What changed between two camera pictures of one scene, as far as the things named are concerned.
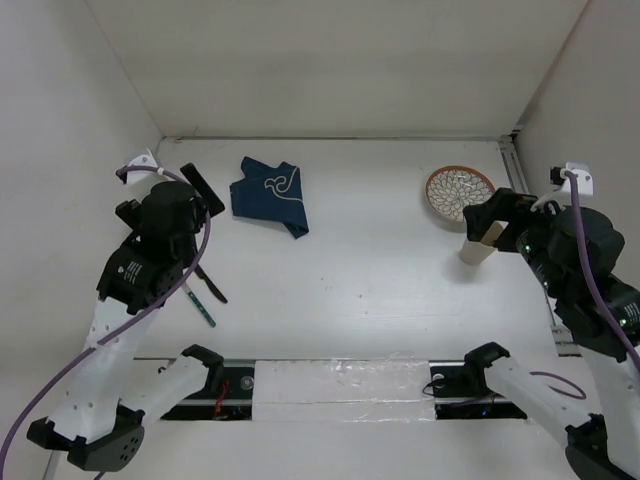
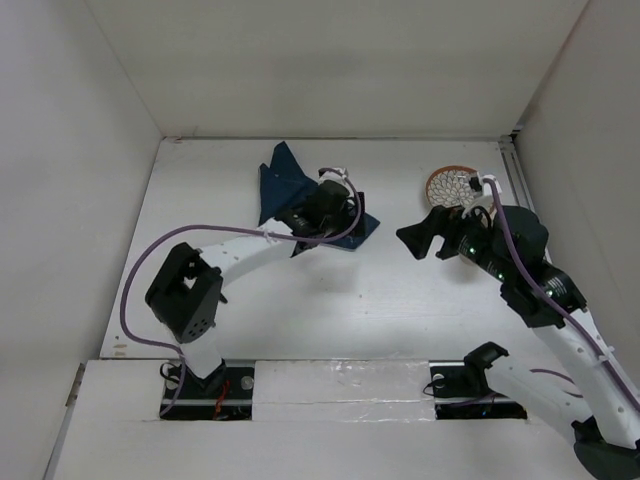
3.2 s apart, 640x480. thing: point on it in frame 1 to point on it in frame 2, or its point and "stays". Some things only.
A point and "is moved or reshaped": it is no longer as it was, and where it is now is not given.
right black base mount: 462,391 stays
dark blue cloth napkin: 270,193 is moved or reshaped
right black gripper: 505,203 to 418,236
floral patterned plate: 453,189 stays
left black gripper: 214,204 to 346,219
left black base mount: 225,394 stays
